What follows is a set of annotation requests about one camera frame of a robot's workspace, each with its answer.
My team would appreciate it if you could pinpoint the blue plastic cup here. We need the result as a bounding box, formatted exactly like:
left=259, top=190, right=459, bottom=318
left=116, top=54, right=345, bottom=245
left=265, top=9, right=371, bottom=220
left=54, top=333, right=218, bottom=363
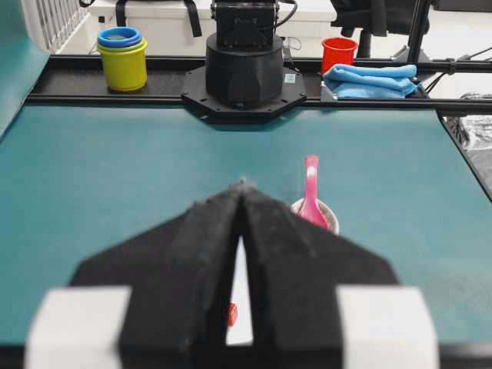
left=98, top=26, right=142, bottom=41

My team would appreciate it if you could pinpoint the small red block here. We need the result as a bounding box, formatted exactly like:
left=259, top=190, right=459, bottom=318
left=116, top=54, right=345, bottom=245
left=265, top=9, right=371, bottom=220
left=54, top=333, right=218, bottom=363
left=228, top=303, right=238, bottom=327

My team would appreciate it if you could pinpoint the black aluminium rail frame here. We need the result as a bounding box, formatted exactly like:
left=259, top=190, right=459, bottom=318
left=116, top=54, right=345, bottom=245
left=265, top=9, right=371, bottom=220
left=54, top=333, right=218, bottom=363
left=23, top=53, right=492, bottom=204

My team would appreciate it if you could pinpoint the yellow plastic cup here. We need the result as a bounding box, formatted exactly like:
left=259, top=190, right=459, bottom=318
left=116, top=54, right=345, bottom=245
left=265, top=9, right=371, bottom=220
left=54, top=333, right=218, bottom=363
left=98, top=38, right=148, bottom=91

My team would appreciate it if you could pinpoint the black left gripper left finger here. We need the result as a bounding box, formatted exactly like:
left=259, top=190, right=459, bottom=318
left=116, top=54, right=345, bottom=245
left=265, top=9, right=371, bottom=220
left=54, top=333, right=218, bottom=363
left=25, top=186, right=242, bottom=369

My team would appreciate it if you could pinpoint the small speckled holder cup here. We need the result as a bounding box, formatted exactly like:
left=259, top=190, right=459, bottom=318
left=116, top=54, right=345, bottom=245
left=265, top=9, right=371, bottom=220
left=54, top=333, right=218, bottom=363
left=291, top=198, right=340, bottom=235

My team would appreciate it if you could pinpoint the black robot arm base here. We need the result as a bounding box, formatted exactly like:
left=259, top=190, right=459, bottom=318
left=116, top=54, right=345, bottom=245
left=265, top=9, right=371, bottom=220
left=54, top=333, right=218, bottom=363
left=181, top=1, right=307, bottom=118

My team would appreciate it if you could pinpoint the pink plastic spoon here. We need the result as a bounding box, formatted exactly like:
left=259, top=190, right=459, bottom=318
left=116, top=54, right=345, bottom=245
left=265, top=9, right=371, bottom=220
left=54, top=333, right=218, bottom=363
left=298, top=155, right=330, bottom=230

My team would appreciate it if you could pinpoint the white ceramic bowl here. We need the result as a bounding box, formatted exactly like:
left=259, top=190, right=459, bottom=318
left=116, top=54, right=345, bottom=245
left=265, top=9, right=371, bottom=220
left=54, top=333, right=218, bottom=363
left=226, top=237, right=254, bottom=346

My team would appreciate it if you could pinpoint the red plastic cup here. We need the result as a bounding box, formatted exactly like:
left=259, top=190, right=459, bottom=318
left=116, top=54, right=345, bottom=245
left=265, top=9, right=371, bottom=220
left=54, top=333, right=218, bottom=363
left=321, top=38, right=358, bottom=74

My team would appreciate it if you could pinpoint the black office chair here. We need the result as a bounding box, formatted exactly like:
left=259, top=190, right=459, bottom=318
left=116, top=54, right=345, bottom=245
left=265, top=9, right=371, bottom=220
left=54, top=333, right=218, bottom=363
left=331, top=0, right=431, bottom=62

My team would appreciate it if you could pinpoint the folded blue cloth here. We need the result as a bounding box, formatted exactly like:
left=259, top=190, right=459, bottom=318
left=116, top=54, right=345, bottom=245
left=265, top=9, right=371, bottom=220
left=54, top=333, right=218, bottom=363
left=323, top=64, right=421, bottom=99

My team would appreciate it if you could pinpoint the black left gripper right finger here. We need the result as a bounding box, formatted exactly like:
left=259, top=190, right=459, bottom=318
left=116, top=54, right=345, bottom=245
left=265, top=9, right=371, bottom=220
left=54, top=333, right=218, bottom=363
left=240, top=185, right=441, bottom=369

